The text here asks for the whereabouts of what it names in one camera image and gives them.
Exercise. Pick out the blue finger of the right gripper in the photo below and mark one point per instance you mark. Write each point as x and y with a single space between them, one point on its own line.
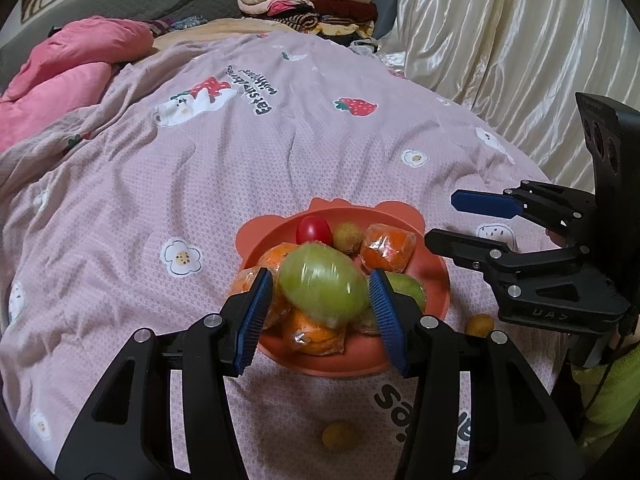
486 204

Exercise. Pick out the red cherry tomato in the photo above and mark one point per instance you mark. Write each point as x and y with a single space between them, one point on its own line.
313 228

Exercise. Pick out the orange bear-ear plate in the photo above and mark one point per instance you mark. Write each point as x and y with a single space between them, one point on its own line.
400 316

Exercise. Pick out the black camera box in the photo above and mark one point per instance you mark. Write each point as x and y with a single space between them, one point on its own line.
611 131

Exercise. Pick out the small yellow fruit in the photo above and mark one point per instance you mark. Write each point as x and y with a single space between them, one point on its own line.
340 436
479 325

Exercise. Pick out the wrapped orange back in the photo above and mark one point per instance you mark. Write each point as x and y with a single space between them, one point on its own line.
272 258

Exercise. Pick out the green fruit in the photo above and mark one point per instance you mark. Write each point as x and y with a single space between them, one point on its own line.
324 284
365 323

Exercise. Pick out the orange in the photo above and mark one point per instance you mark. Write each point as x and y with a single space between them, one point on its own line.
272 258
300 334
386 247
261 283

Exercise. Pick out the wrapped orange front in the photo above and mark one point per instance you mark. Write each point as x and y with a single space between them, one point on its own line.
300 334

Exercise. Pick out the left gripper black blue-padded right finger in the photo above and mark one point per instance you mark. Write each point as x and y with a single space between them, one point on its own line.
480 412

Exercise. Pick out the cream satin curtain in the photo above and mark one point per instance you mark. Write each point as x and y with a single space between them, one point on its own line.
518 65

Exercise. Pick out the green sleeve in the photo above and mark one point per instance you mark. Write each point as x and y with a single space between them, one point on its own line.
613 406

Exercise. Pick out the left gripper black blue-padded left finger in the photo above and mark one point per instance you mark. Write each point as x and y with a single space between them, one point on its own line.
124 429

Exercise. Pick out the small green-brown fruit on plate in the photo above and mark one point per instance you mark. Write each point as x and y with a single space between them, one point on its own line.
347 238

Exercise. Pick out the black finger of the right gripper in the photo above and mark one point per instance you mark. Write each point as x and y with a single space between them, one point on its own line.
469 252

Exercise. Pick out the wrapped green fruit on plate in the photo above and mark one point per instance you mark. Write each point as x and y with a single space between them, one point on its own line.
365 323

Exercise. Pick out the stack of folded clothes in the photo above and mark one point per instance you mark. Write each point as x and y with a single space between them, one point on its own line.
345 22

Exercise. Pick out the beige blanket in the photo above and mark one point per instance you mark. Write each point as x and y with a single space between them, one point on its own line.
218 30

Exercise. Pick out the pink quilt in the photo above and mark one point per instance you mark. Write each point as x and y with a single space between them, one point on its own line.
67 71

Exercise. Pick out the grey headboard cover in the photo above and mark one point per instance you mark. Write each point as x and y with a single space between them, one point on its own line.
15 53

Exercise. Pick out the small yellow fruit front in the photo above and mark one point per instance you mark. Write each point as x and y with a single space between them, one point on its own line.
340 436

